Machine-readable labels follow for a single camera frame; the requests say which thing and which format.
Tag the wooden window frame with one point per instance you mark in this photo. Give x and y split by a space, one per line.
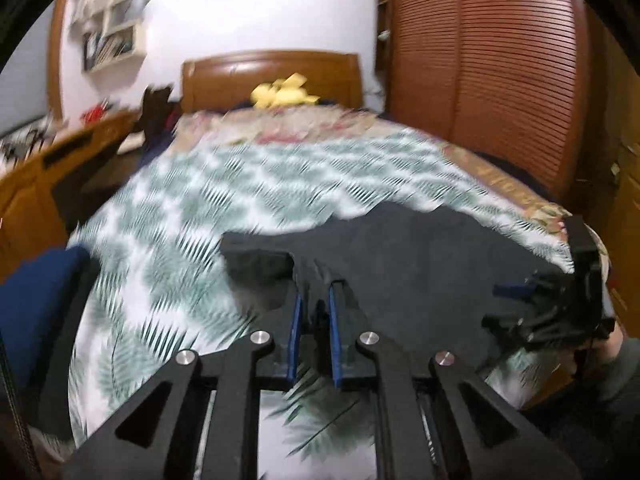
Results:
57 60

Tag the black jacket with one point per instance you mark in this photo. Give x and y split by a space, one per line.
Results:
425 270

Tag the wooden louvred wardrobe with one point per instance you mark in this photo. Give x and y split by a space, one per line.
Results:
475 60

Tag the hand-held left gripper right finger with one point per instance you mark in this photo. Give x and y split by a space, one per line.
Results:
334 340

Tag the floral bed quilt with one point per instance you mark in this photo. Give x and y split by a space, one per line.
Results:
300 125

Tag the white wall shelf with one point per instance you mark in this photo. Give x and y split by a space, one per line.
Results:
115 25

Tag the wooden desk cabinet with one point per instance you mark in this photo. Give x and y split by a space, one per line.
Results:
25 195

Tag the blue office chair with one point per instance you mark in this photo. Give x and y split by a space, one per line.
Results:
35 310

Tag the person's right forearm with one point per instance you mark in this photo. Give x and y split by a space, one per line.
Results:
615 370

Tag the wooden bed headboard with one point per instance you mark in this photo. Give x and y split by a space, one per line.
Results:
220 80

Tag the leaf-print blanket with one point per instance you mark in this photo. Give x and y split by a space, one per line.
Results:
200 200

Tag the wooden side cabinet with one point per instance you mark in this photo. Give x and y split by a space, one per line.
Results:
627 220

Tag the dark bag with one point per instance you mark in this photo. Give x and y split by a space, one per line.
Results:
157 110

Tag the yellow plush toy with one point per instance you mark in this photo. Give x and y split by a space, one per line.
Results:
282 92

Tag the black model figures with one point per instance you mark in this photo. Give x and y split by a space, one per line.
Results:
25 142

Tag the red basket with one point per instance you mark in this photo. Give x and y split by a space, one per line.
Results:
97 112

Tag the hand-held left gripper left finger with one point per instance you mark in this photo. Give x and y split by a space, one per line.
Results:
295 340

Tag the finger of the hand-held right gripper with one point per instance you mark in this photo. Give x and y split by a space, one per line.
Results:
530 327
515 290

